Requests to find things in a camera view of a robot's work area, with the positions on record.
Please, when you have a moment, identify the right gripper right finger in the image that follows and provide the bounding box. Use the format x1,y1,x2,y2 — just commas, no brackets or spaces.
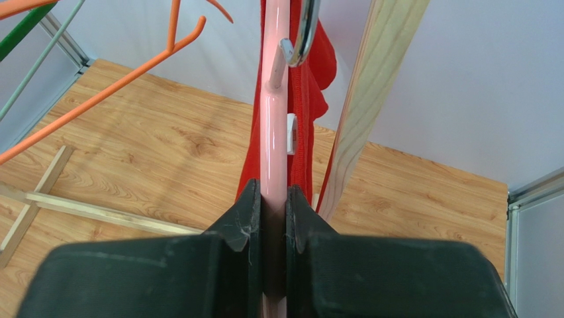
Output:
286,186,516,317

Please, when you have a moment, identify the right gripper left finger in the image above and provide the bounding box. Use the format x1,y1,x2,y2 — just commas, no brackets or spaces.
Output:
17,180,262,317

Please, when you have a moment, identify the red t shirt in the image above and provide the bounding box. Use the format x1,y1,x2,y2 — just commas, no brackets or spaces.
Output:
236,21,337,201

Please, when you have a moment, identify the pink hanger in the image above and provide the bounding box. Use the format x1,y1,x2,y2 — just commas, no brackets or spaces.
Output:
259,1,320,317

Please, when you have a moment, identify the mint green hanger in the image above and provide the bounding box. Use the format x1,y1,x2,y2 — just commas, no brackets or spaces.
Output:
1,1,90,120

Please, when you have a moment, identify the orange hanger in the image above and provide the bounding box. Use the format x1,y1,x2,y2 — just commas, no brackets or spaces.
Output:
1,1,234,165

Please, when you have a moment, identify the wooden clothes rack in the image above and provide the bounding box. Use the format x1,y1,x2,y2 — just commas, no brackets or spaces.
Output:
0,0,430,270

